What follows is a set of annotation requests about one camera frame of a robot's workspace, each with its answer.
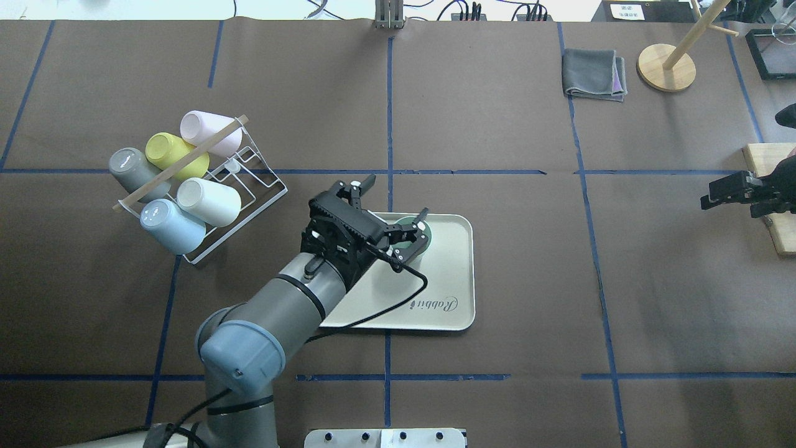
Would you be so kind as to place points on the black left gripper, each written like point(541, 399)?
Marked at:
point(356, 258)

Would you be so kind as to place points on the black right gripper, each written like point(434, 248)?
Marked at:
point(771, 187)

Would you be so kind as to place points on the cream rabbit tray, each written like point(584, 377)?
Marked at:
point(447, 303)

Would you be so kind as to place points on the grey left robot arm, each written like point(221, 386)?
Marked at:
point(244, 348)

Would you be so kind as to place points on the cream white cup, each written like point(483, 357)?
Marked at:
point(214, 203)

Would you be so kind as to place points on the light blue cup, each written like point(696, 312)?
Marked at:
point(179, 232)

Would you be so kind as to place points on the pink cup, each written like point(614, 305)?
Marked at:
point(197, 126)

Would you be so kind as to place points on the yellow cup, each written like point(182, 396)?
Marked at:
point(165, 149)

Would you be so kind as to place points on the grey cup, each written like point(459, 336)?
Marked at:
point(131, 168)

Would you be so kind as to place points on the wooden board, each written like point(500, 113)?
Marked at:
point(761, 160)

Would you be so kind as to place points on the black framed box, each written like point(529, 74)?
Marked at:
point(773, 59)

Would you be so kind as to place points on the round wooden stand base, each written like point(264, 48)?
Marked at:
point(668, 68)

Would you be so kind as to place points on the grey folded cloth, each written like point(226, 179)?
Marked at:
point(594, 73)

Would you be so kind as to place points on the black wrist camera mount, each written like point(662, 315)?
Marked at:
point(324, 235)

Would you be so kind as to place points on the white wire cup rack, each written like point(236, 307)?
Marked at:
point(247, 172)

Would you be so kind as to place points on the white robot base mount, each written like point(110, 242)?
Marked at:
point(376, 437)

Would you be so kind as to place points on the aluminium frame post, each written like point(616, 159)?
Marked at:
point(389, 14)

